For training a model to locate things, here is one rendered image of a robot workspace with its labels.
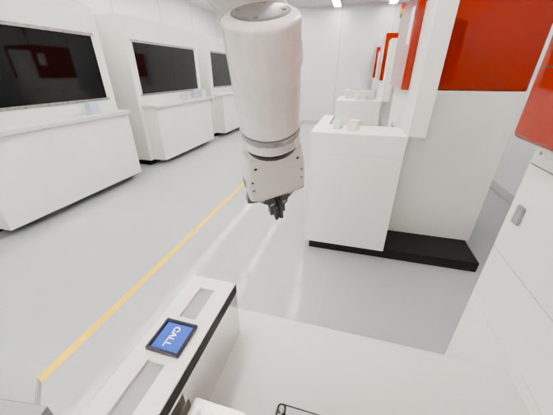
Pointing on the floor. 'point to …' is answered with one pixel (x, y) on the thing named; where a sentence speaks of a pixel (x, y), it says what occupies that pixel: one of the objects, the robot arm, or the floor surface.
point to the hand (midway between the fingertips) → (276, 207)
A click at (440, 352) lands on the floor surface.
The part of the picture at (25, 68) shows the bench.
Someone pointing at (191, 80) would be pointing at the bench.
